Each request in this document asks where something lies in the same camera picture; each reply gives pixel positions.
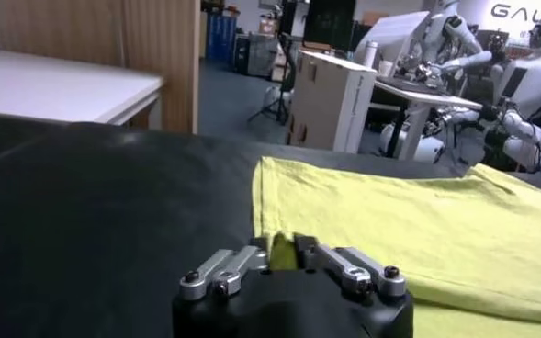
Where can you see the black cloth table cover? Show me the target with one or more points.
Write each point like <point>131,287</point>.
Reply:
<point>114,220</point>
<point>8,138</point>

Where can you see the tall white cardboard box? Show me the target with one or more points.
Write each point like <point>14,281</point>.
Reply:
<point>325,101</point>

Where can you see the white drink bottle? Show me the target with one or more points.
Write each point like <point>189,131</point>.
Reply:
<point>370,55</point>

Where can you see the black monitor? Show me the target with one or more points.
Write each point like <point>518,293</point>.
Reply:
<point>330,23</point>

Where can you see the white humanoid robot with base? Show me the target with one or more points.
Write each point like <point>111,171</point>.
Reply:
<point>532,92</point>

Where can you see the yellow-green t-shirt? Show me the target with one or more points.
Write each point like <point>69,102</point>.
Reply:
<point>412,229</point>

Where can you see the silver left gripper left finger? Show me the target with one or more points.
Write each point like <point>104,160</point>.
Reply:
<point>226,271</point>

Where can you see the white cup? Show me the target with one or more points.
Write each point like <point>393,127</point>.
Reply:
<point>385,69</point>

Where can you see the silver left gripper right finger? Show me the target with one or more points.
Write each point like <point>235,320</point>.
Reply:
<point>352,271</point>

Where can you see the curved white panel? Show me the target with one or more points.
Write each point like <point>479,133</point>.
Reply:
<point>389,37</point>

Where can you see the blue storage cabinet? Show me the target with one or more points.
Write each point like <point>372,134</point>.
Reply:
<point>222,39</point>

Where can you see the white folding table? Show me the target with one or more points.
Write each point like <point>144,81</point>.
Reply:
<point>54,87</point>

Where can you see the white standing desk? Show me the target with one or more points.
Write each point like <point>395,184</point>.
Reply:
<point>424,98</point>

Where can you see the wooden partition screen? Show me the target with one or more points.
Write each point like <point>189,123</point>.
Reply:
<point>160,41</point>

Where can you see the black tripod stand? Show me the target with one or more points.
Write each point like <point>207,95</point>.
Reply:
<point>281,87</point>

